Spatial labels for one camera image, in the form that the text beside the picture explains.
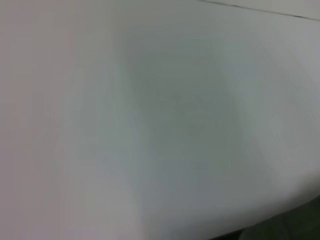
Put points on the dark green FREE T-shirt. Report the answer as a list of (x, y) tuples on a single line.
[(287, 227)]

